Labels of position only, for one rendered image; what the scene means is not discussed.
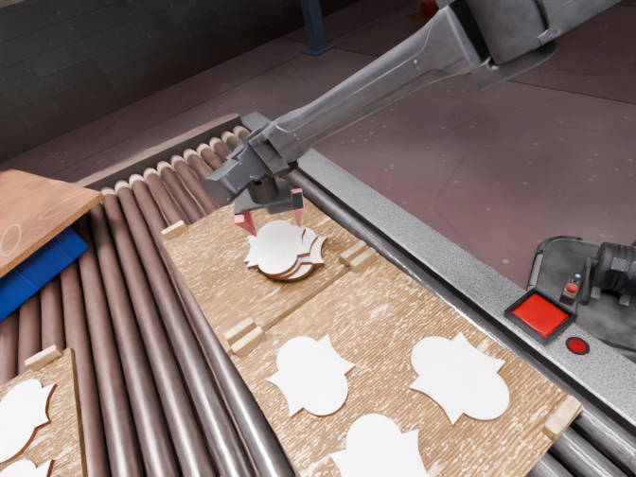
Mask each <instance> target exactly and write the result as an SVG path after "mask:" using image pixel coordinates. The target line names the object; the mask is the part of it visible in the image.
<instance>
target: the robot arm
mask: <svg viewBox="0 0 636 477"><path fill-rule="evenodd" d="M620 1H622V0H435V2H436V4H437V6H438V7H439V11H438V12H437V13H436V14H435V15H434V17H433V18H432V19H431V20H430V21H429V22H428V23H427V24H426V25H425V26H424V27H423V28H421V29H420V30H419V31H418V32H417V33H415V34H414V35H412V36H411V37H409V38H408V39H406V40H405V41H403V42H402V43H401V44H399V45H397V46H396V47H394V48H393V49H391V50H390V51H388V52H387V53H385V54H384V55H382V56H381V57H379V58H378V59H376V60H375V61H373V62H371V63H370V64H368V65H367V66H365V67H364V68H363V69H362V70H360V71H359V72H357V73H356V74H354V75H353V76H351V77H350V78H348V79H346V80H345V81H343V82H342V83H340V84H339V85H337V86H336V87H334V88H333V89H331V90H330V91H328V92H327V93H326V94H324V95H323V96H321V97H319V98H318V99H316V100H315V101H313V102H312V103H311V104H309V105H307V106H305V107H302V108H300V109H297V110H291V111H288V112H287V113H286V114H284V115H282V116H280V117H279V118H278V119H276V120H275V121H273V122H272V123H271V124H270V123H269V121H266V122H265V123H264V124H262V125H261V126H260V127H258V128H257V129H255V130H254V131H253V132H251V133H250V134H249V135H248V136H247V137H245V138H244V139H243V140H242V144H240V145H239V146H237V147H236V148H235V149H234V151H233V152H232V153H231V154H230V155H229V156H228V157H226V158H225V159H226V162H225V163H224V164H222V165H221V166H220V167H219V168H218V169H216V170H215V171H214V172H213V173H212V174H211V175H210V176H208V177H207V178H206V179H205V180H204V181H203V185H204V188H205V190H206V191H207V193H208V194H209V196H210V197H211V198H212V199H213V200H214V201H216V202H217V203H219V204H221V205H229V204H230V203H231V202H232V201H233V200H234V199H236V200H235V206H234V215H235V225H237V226H239V227H241V228H242V229H244V230H246V231H248V232H250V233H251V234H252V235H253V236H254V237H256V227H255V224H254V222H253V219H252V216H251V214H250V211H255V210H258V209H263V208H267V211H268V214H269V215H272V214H277V213H282V212H287V211H291V210H294V213H295V217H296V219H297V223H298V226H299V228H301V219H302V216H303V213H304V210H305V207H304V199H303V191H302V188H297V189H293V190H292V187H291V183H290V181H283V182H278V183H277V182H276V180H275V176H278V177H279V178H281V177H283V176H285V175H287V174H289V173H290V172H292V171H293V170H294V169H296V168H297V167H298V165H299V164H298V162H297V159H299V158H301V157H302V156H303V155H304V154H305V153H306V152H307V151H308V150H309V149H310V148H311V147H312V146H313V145H314V144H316V143H318V142H320V141H321V140H323V139H325V138H327V137H329V136H331V135H333V134H334V133H336V132H338V131H340V130H342V129H344V128H346V127H348V126H350V125H352V124H354V123H355V122H357V121H359V120H361V119H363V118H365V117H367V116H369V115H371V114H373V113H374V112H376V111H378V110H380V109H382V108H384V107H386V106H387V105H389V104H391V103H393V102H395V101H397V100H399V99H401V98H403V97H405V96H407V95H409V94H411V93H412V92H414V91H416V90H418V89H420V88H422V87H424V86H426V85H428V84H431V83H433V82H436V81H438V80H442V79H445V78H449V77H452V76H456V75H464V74H466V73H468V72H470V73H471V75H472V76H473V78H474V80H475V82H476V84H477V86H478V88H479V91H480V92H482V91H484V90H486V89H488V88H490V87H492V86H494V85H497V84H499V83H501V82H503V81H505V80H509V79H511V78H513V77H516V76H517V75H519V74H521V73H523V72H526V71H528V70H530V69H532V68H534V67H536V66H538V65H540V64H541V63H543V62H545V61H548V60H549V59H550V58H551V57H552V56H553V55H554V54H555V53H556V52H557V50H558V47H557V43H556V41H555V38H556V37H558V36H560V35H562V34H563V33H565V32H567V31H569V30H570V29H572V28H574V27H576V26H578V25H580V24H582V23H584V22H585V21H587V20H589V19H591V18H592V17H593V16H595V15H597V14H598V13H600V12H602V11H604V10H605V9H608V8H610V7H612V6H613V5H615V4H617V3H619V2H620ZM246 188H247V189H246ZM291 190H292V193H291ZM239 195H240V199H237V197H238V196H239ZM247 221H248V222H249V223H248V222H247Z"/></svg>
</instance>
